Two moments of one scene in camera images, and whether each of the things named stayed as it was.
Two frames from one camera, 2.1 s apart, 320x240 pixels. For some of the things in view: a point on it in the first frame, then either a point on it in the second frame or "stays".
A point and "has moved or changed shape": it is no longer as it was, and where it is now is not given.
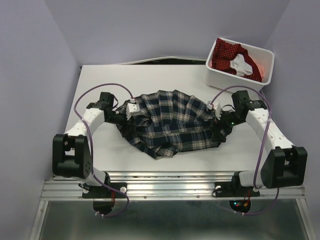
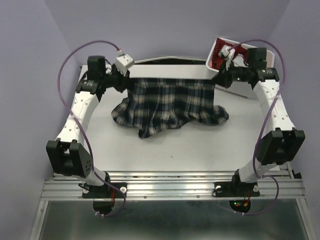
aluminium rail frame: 167,186 stays
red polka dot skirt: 223,52 stays
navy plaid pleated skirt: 169,123 has moved or changed shape
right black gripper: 220,123 -> 223,78
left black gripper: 125,121 -> 124,81
